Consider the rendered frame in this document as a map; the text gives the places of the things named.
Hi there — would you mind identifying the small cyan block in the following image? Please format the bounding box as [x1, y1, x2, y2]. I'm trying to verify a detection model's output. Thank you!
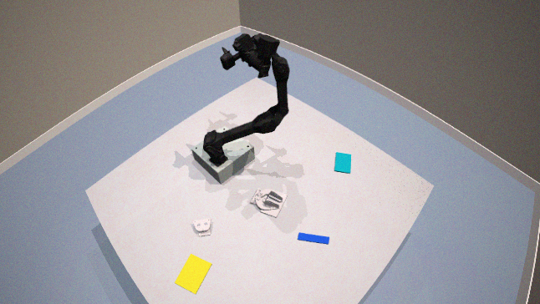
[334, 152, 351, 174]

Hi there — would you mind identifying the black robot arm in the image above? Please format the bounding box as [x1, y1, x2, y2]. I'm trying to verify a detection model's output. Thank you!
[203, 33, 290, 167]

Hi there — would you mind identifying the yellow rectangular plate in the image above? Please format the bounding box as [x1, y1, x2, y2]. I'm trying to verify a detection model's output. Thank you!
[175, 254, 212, 294]

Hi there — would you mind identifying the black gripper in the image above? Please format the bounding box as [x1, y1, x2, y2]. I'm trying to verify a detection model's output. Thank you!
[220, 33, 263, 70]

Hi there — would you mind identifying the blue flat bar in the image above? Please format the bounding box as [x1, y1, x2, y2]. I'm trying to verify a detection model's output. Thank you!
[298, 232, 329, 245]

